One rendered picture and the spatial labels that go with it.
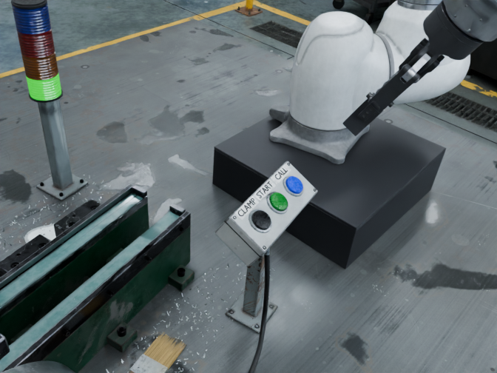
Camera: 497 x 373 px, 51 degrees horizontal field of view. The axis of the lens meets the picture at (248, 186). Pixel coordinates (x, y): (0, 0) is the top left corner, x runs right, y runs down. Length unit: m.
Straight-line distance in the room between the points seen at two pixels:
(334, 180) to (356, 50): 0.26
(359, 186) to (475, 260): 0.29
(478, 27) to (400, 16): 0.47
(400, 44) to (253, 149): 0.38
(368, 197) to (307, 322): 0.28
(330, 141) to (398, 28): 0.27
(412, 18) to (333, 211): 0.42
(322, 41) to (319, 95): 0.11
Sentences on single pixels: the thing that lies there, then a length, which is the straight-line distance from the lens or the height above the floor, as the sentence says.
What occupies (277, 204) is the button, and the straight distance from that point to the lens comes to 0.77.
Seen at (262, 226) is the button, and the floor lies 1.07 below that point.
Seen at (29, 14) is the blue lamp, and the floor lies 1.20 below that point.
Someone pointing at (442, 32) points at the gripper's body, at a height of 1.32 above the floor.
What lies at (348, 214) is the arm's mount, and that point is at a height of 0.91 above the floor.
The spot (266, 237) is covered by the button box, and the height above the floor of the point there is 1.05.
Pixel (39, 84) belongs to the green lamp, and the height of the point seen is 1.07.
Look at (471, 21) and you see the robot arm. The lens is 0.71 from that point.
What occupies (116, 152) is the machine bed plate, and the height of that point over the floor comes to 0.80.
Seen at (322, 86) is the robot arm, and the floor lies 1.07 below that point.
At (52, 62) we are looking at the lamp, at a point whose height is 1.11.
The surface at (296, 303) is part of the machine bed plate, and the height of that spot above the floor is 0.80.
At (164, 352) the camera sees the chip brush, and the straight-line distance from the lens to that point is 0.91.
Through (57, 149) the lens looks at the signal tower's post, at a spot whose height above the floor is 0.91.
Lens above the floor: 1.56
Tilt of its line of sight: 38 degrees down
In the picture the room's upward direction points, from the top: 6 degrees clockwise
